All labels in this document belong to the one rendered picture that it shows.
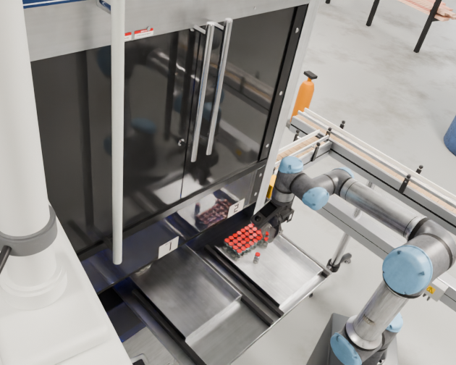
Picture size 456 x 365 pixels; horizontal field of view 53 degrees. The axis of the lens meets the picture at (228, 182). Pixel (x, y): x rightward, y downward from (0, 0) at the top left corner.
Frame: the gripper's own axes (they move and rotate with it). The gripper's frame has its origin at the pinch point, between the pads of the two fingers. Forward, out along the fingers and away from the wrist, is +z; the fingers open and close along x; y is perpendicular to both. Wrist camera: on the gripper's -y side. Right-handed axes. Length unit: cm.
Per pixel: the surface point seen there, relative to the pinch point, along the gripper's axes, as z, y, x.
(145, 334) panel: 47, -40, 14
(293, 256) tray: 14.0, 14.6, -5.1
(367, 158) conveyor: 9, 94, 20
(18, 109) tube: -91, -86, -25
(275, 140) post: -26.9, 15.6, 19.8
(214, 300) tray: 14.0, -25.1, -4.4
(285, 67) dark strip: -57, 11, 19
